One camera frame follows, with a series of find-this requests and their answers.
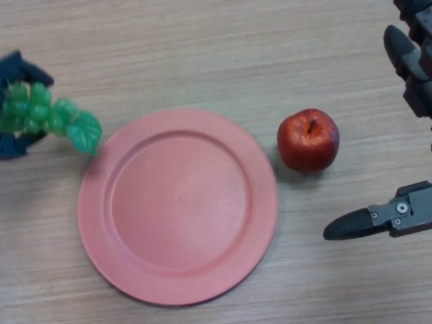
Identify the green plastic grape bunch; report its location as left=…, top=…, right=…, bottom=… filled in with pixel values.
left=0, top=82, right=103, bottom=158

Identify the pink round plate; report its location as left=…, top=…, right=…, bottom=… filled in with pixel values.
left=77, top=108, right=280, bottom=307

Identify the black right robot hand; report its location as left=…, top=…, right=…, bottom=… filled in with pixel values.
left=323, top=0, right=432, bottom=241

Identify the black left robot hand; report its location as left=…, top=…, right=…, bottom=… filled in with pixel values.
left=0, top=49, right=55, bottom=161

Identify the red apple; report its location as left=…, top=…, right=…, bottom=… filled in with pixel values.
left=277, top=108, right=340, bottom=173

